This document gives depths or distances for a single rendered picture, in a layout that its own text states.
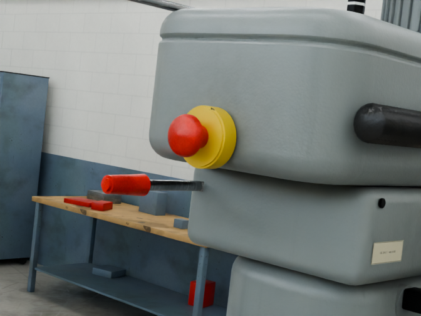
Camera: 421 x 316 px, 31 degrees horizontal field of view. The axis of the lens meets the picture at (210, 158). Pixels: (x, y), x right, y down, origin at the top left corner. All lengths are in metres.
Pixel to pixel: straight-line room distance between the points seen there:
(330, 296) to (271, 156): 0.20
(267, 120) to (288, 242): 0.16
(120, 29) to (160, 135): 6.95
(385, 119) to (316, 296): 0.24
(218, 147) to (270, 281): 0.21
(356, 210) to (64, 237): 7.52
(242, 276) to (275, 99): 0.27
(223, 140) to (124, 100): 6.86
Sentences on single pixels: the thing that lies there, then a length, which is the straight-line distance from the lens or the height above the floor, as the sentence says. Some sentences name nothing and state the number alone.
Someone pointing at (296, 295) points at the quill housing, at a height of 1.60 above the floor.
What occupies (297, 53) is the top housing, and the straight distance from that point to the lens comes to 0.70.
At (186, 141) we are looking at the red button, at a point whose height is 1.76.
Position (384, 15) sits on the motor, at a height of 1.95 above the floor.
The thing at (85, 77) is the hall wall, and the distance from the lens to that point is 8.07.
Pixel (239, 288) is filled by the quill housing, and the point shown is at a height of 1.59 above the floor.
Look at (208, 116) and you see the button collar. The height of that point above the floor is 1.78.
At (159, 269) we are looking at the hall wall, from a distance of 7.17.
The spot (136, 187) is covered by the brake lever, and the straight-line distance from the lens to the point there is 0.80.
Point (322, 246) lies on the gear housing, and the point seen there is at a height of 1.66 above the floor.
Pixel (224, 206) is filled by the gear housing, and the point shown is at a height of 1.68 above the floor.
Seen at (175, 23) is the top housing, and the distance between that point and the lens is 0.80.
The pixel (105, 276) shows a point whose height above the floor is 0.24.
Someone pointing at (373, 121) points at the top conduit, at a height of 1.79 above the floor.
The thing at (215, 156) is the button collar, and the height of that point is 1.74.
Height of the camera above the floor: 1.78
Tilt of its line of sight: 3 degrees down
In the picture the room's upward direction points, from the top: 6 degrees clockwise
